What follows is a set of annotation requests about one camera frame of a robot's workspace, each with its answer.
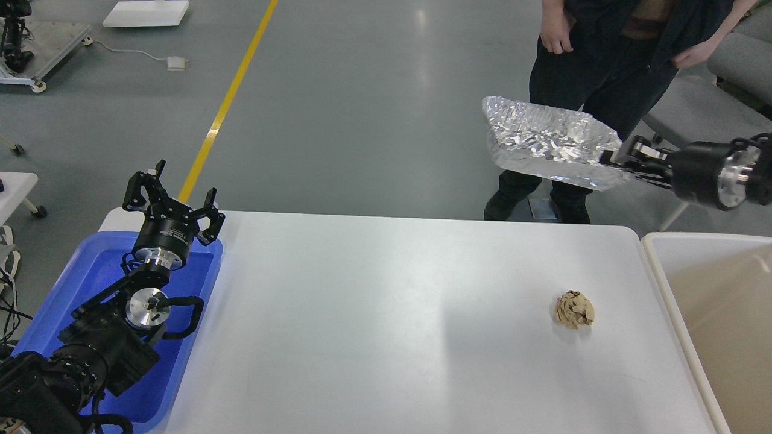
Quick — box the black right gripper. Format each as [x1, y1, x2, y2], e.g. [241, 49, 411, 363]
[600, 136, 762, 211]

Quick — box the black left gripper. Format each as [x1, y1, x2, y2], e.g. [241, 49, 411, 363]
[123, 160, 226, 269]

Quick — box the aluminium foil tray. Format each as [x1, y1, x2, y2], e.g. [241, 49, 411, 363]
[482, 96, 634, 190]

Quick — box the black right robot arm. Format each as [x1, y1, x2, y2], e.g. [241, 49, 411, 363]
[600, 133, 771, 211]

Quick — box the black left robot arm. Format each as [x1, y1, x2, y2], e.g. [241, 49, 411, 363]
[2, 160, 226, 433]

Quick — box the person's left hand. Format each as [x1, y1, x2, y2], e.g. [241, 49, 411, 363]
[671, 39, 719, 69]

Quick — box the person's right hand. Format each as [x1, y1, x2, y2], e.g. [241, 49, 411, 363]
[540, 1, 573, 55]

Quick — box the person in dark clothes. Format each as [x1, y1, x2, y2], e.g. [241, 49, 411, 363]
[484, 1, 755, 224]

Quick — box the small grey floor plate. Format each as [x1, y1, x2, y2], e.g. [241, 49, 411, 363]
[528, 198, 560, 221]

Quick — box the grey office chair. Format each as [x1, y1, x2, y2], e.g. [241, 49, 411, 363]
[642, 6, 772, 232]

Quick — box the white side table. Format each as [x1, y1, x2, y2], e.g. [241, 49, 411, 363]
[1, 171, 48, 225]

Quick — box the crumpled brown paper ball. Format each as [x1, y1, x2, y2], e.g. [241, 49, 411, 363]
[554, 291, 596, 330]

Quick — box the beige plastic bin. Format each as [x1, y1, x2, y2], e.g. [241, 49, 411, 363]
[642, 233, 771, 433]

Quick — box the white flat board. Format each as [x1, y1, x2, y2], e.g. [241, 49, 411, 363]
[103, 1, 190, 28]

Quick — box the grey wheeled platform cart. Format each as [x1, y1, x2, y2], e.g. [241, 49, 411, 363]
[1, 1, 93, 93]

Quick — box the white power adapter with cable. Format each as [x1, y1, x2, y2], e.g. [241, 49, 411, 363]
[81, 37, 189, 71]

